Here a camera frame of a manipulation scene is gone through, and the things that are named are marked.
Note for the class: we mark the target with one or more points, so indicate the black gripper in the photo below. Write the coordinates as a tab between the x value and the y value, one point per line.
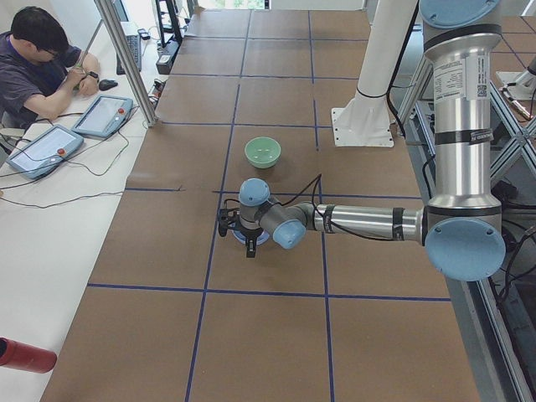
249	233

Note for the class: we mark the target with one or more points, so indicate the blue bowl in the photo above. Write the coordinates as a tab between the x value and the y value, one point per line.
259	241

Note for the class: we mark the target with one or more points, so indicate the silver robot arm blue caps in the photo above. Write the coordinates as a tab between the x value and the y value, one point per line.
460	227

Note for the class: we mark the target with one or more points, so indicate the green bowl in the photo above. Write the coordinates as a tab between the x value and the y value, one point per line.
262	152

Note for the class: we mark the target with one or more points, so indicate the far blue teach pendant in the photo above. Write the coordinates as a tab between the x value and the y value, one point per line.
104	116

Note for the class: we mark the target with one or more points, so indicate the blue teach pendant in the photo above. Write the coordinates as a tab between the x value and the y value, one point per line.
104	116
45	153

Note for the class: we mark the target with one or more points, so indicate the black computer mouse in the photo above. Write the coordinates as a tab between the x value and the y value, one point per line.
105	85

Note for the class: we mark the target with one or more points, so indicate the near blue teach pendant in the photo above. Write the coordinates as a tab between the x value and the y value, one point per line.
45	153

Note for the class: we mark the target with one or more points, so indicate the black keyboard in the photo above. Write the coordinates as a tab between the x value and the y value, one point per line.
134	46

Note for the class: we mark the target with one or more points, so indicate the green handheld object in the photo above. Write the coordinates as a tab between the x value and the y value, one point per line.
80	67

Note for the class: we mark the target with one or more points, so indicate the red cylinder bottle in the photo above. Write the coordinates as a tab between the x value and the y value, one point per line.
22	356

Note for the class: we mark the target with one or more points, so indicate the seated person dark shirt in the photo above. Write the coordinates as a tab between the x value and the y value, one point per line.
38	73

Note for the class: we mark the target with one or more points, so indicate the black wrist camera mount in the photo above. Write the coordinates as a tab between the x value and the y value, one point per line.
227	220

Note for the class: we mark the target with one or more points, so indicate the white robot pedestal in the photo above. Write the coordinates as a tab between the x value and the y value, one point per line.
364	121

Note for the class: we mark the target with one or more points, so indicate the aluminium frame post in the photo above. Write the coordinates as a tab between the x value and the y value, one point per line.
114	28

